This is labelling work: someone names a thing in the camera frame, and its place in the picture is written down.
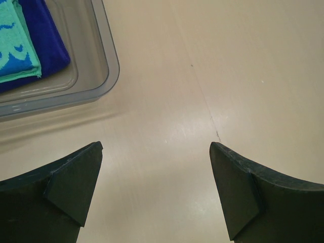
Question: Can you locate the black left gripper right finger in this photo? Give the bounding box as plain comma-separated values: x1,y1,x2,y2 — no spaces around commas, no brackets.
210,142,323,242

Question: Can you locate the smoky clear plastic bin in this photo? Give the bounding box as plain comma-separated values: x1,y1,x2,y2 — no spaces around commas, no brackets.
1,1,120,121

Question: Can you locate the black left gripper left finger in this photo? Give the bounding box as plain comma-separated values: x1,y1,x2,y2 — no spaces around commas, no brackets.
1,141,103,242

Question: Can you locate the purple towel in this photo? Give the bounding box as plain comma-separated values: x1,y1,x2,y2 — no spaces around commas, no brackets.
1,1,70,93

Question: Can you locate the yellow towel teal trim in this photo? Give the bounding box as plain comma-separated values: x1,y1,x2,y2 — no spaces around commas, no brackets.
1,1,42,83

